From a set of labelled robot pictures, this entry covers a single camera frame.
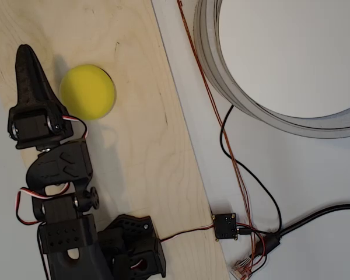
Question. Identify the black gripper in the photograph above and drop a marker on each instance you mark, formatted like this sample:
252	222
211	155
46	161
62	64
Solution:
36	123

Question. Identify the yellow round foam disc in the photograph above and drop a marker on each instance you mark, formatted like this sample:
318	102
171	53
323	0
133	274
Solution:
87	90

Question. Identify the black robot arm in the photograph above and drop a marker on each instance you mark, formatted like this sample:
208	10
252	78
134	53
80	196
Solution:
64	233

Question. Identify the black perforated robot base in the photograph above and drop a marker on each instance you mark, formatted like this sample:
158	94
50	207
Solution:
137	233

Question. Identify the light plywood board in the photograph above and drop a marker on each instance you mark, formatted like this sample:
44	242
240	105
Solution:
134	181

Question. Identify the grey round lamp shade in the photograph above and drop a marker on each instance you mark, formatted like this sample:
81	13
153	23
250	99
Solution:
210	58

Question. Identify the small black circuit board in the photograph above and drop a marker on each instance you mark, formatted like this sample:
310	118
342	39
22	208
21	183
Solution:
225	227

